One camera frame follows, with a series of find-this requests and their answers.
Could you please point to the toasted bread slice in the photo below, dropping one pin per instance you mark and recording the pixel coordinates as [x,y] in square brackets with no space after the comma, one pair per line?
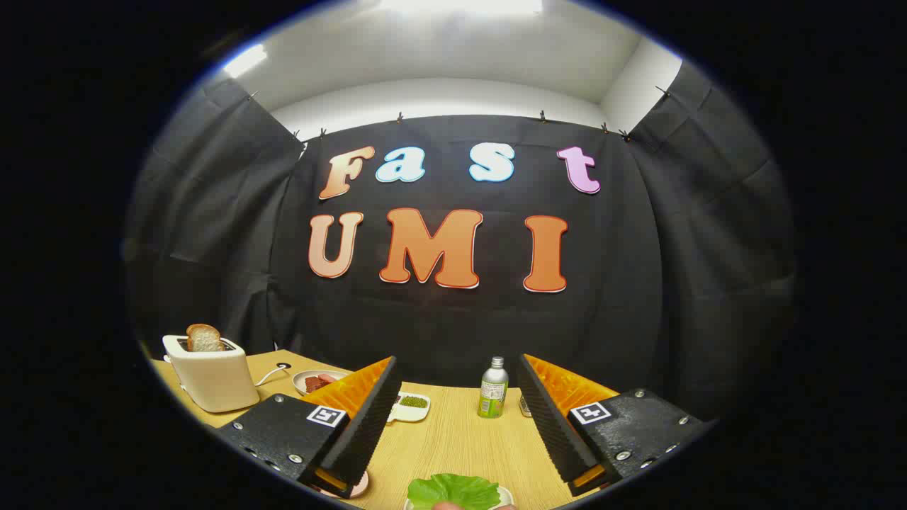
[204,338]

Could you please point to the white rectangular plate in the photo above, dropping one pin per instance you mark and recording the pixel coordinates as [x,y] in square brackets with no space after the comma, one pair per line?
[506,496]

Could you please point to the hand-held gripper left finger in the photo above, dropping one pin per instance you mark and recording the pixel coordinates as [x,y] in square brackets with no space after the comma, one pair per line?
[368,425]

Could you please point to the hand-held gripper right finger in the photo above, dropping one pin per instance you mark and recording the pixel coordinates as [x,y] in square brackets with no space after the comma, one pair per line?
[553,425]

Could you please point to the white divided dish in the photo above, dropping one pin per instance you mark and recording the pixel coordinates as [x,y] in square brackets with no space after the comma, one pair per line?
[418,412]

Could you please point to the pile of green beans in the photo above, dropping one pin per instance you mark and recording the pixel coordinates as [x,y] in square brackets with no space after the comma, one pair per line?
[413,401]

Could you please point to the brown meat piece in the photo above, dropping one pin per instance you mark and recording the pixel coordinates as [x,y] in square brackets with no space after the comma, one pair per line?
[315,384]

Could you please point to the green label bottle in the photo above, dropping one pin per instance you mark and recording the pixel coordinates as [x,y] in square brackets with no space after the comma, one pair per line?
[492,393]

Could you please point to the round white plate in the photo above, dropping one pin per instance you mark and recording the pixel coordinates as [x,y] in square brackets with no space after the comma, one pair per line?
[301,382]

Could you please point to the white toaster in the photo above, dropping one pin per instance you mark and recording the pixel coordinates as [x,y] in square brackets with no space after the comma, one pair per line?
[216,379]

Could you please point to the ceiling light panel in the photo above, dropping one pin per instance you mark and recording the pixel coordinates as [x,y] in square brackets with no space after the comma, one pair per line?
[244,60]

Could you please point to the pink plate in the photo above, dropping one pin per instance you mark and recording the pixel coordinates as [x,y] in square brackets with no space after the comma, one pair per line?
[360,487]

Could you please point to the green lettuce leaf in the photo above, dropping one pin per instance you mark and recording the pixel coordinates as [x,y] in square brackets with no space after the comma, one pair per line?
[453,490]

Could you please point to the black backdrop cloth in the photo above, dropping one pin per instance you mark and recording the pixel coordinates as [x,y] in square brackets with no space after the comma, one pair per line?
[460,333]

